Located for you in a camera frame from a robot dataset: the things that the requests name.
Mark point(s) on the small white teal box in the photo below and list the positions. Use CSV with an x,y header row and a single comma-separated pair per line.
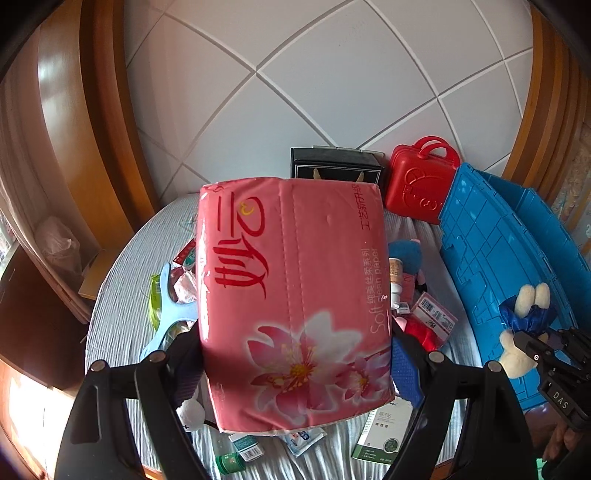
x,y
247,445

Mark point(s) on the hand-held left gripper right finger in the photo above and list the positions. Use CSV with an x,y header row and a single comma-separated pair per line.
x,y
406,369

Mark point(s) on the red small suitcase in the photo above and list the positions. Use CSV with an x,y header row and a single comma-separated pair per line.
x,y
415,189

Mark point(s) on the small beige bottle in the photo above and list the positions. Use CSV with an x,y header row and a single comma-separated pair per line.
x,y
397,277

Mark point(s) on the lime green packet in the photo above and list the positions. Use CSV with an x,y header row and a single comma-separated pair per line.
x,y
154,295

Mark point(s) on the black gift box gold print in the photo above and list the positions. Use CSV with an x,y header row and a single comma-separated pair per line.
x,y
332,161

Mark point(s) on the red green packet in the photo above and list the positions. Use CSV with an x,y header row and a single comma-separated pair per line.
x,y
184,256

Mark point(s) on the white blue sachet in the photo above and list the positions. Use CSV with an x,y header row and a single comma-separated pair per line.
x,y
302,441

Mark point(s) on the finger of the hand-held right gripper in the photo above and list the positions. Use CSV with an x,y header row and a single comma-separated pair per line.
x,y
570,346
531,348

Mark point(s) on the white plush toy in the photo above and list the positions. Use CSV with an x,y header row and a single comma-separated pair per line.
x,y
191,413

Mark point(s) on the large pink tissue pack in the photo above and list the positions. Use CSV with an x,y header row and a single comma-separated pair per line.
x,y
295,286

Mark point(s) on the small pink box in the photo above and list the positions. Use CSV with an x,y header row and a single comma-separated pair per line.
x,y
409,282

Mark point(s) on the curved wooden wall frame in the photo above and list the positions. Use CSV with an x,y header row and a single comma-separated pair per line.
x,y
115,138
531,138

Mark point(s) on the small green bottle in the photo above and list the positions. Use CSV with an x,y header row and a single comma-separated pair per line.
x,y
231,463

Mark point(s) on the light blue plastic hanger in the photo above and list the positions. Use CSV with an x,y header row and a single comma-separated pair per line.
x,y
173,316

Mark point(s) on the blue plastic crate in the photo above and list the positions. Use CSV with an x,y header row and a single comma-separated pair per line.
x,y
480,258

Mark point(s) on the white green medicine box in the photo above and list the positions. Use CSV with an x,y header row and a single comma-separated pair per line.
x,y
383,438

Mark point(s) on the blue round plush toy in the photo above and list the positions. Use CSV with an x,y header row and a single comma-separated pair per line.
x,y
406,254

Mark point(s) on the patterned rolled carpet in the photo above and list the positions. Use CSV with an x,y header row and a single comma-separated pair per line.
x,y
575,194

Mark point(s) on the person's right hand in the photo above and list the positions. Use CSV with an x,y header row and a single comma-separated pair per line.
x,y
554,438

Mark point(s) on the pink white barcode box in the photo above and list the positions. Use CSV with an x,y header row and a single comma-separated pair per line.
x,y
434,318

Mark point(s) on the pale pink packet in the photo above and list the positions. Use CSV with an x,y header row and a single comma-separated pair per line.
x,y
184,286

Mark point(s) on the clear plastic bag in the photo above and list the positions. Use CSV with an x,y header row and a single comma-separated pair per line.
x,y
60,244

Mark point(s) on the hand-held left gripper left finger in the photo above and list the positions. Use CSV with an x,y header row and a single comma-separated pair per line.
x,y
189,383

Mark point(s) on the pile of assorted small items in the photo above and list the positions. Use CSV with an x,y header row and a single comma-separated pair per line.
x,y
134,258

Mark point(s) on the brown cardboard piece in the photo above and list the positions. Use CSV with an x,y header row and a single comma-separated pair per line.
x,y
97,277

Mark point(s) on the dark wooden cabinet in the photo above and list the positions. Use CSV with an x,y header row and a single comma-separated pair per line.
x,y
37,332

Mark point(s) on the white bunny plush blue dress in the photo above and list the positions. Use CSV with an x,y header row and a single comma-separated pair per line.
x,y
531,300

